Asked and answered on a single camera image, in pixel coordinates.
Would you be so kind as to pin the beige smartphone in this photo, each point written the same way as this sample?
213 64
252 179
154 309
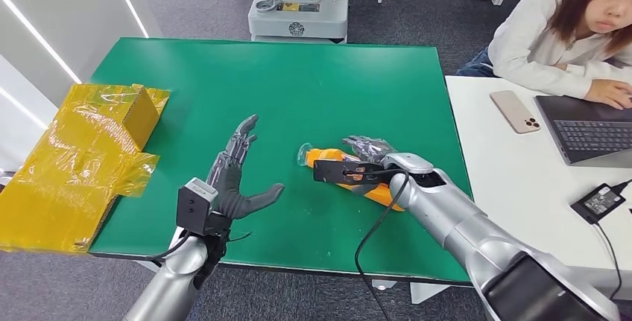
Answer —
515 111

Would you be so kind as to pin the person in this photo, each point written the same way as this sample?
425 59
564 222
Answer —
553 37

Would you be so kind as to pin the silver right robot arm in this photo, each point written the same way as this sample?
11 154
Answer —
484 240

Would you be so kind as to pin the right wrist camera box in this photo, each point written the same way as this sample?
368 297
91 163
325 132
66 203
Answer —
340 171

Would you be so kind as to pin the orange plastic bottle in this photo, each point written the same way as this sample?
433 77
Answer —
380 193

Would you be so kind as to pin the black power adapter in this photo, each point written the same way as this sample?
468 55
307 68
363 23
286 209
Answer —
598 203

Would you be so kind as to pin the grey robot base machine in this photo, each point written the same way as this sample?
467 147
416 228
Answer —
298 8

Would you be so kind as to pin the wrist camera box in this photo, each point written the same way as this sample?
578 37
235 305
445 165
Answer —
195 205
340 171

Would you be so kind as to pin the yellow taped cardboard box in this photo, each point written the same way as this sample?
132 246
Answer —
74 171

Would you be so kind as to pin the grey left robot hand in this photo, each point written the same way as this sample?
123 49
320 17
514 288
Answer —
232 190

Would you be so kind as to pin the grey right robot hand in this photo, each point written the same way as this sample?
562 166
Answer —
368 148

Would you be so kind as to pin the white table bracket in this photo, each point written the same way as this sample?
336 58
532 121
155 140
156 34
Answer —
427 291
383 284

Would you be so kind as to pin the person's hand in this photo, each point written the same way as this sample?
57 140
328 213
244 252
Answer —
610 93

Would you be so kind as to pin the grey laptop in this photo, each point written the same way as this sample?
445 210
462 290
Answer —
587 131

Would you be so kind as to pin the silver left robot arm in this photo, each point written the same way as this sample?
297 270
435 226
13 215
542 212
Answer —
173 279

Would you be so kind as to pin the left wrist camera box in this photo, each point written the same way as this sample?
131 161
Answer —
195 205

